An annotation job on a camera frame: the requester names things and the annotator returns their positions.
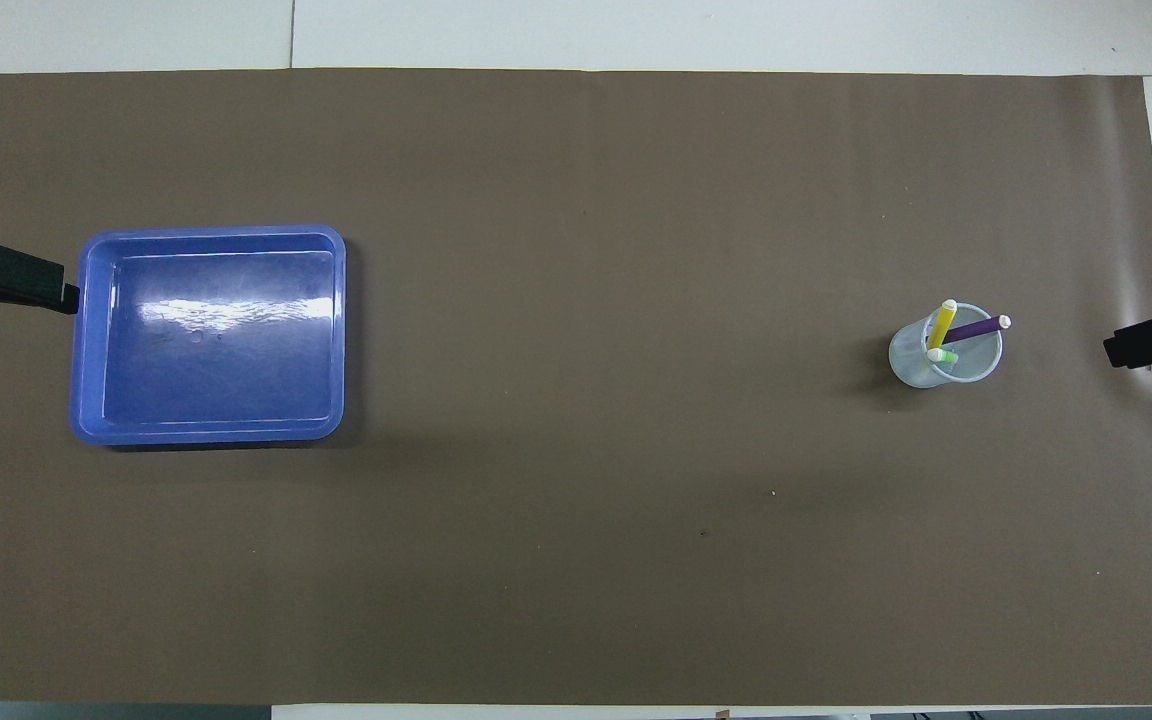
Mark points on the translucent plastic cup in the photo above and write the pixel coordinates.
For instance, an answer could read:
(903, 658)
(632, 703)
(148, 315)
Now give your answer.
(908, 362)

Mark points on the brown table mat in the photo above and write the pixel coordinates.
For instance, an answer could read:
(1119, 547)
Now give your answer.
(576, 300)

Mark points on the blue plastic tray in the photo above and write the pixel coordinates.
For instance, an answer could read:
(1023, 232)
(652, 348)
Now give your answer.
(226, 370)

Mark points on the yellow marker pen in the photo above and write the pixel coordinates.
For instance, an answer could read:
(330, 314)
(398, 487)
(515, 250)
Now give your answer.
(943, 322)

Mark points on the purple marker pen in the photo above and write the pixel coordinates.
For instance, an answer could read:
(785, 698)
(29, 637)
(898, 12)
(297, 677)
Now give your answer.
(981, 327)

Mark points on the green marker pen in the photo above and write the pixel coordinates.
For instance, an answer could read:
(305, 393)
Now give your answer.
(944, 356)

